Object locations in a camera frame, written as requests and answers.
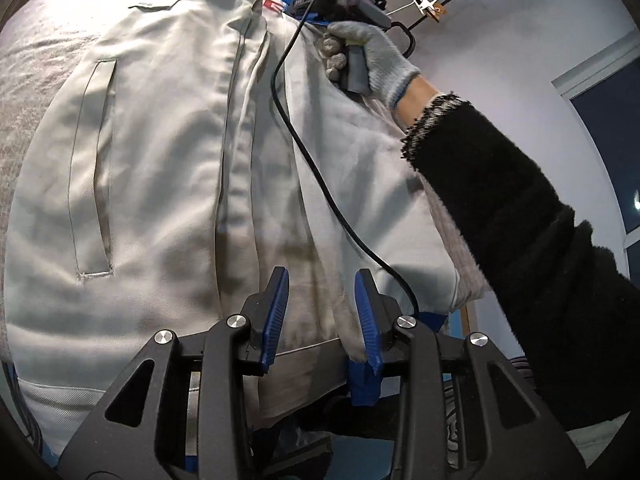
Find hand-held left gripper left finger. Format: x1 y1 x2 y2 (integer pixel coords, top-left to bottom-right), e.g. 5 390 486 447
59 267 291 480

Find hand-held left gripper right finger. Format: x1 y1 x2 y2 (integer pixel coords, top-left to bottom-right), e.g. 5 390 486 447
354 269 586 480

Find beige jacket with blue collar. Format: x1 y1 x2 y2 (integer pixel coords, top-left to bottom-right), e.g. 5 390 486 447
2 0 463 461

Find person's right forearm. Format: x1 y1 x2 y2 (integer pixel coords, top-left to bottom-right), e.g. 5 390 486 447
392 74 640 433

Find person's right hand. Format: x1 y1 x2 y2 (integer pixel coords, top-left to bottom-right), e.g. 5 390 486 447
320 21 422 111

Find window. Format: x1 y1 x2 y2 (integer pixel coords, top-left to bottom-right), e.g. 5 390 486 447
552 30 640 261

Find checkered beige blanket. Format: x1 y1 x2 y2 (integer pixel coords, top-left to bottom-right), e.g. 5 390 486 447
0 0 493 361

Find black curved metal frame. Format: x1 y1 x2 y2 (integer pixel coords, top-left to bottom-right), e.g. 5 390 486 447
390 20 417 57

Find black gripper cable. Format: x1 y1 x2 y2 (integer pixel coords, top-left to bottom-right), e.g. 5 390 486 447
270 0 421 318

